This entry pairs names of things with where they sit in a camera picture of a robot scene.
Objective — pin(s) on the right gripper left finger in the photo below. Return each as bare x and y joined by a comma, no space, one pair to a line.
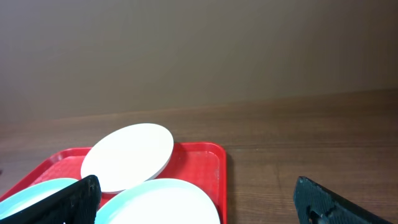
75,204

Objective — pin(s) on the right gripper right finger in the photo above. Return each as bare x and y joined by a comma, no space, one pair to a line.
316,204

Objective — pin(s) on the light blue plate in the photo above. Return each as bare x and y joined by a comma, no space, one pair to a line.
160,201
32,195

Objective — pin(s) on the white round plate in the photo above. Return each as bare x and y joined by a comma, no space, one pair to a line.
129,156

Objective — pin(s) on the red plastic serving tray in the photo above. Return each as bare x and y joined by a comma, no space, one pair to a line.
203,164

